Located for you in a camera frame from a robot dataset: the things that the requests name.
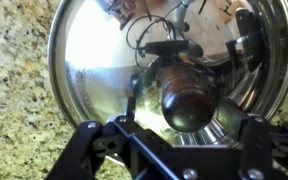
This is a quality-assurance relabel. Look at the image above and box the silver lid with wooden knob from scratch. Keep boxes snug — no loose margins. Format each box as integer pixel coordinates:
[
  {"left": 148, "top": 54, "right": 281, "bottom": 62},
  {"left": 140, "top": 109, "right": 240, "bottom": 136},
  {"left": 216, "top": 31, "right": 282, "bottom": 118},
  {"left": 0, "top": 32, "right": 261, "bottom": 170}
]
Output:
[{"left": 48, "top": 0, "right": 288, "bottom": 146}]

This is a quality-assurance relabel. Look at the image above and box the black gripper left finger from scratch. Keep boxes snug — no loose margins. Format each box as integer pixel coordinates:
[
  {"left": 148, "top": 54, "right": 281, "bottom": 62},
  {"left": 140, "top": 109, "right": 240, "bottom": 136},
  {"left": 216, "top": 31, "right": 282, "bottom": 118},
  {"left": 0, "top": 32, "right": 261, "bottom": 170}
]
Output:
[{"left": 45, "top": 96, "right": 198, "bottom": 180}]

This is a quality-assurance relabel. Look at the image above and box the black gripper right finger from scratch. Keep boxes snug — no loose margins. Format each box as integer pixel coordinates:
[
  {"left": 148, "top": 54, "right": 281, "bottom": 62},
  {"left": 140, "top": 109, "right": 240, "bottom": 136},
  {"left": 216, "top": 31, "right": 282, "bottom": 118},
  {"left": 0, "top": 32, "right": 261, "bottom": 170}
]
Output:
[{"left": 217, "top": 98, "right": 288, "bottom": 180}]

